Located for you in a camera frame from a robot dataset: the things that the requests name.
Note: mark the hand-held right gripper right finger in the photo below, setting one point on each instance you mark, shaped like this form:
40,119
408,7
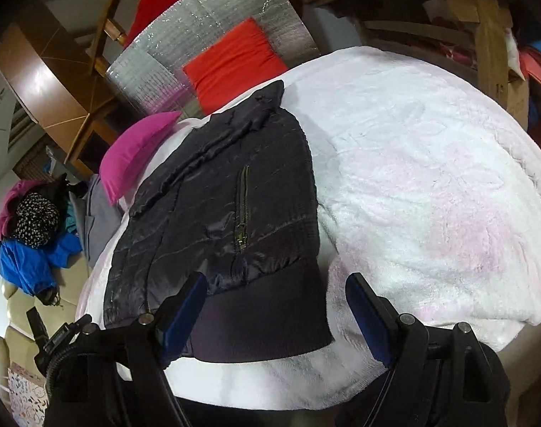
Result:
370,320

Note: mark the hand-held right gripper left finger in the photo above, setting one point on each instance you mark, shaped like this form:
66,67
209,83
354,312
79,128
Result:
183,316

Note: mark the black puffer jacket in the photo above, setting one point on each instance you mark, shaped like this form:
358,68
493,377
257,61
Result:
235,213

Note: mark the beige sofa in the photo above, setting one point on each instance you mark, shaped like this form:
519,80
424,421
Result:
17,311

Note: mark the white patterned bag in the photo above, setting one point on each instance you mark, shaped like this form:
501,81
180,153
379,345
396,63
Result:
26,396

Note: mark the blue jacket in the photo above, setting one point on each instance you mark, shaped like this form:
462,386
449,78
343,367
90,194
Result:
21,262

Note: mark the teal garment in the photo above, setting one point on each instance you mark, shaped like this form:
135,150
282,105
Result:
71,222

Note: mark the black white dotted garment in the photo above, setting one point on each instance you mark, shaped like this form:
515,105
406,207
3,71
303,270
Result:
37,220

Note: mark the grey garment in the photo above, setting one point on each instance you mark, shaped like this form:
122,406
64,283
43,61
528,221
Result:
97,218

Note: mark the magenta garment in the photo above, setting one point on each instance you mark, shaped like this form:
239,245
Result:
10,200

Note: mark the white fluffy blanket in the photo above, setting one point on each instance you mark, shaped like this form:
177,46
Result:
430,164

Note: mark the magenta pillow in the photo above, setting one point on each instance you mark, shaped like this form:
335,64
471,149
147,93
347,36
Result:
137,151

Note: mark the red pillow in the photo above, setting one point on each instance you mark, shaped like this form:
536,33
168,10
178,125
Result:
235,62

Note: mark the wooden cabinet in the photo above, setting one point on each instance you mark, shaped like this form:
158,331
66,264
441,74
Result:
43,80

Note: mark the wooden stair railing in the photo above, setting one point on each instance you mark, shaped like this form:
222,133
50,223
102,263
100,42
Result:
114,31

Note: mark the coral folded cloths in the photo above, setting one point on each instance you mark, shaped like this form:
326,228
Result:
537,71

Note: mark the silver foil insulation sheet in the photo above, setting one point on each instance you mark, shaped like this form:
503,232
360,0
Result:
208,13

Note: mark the wooden table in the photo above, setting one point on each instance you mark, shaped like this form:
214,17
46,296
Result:
488,31

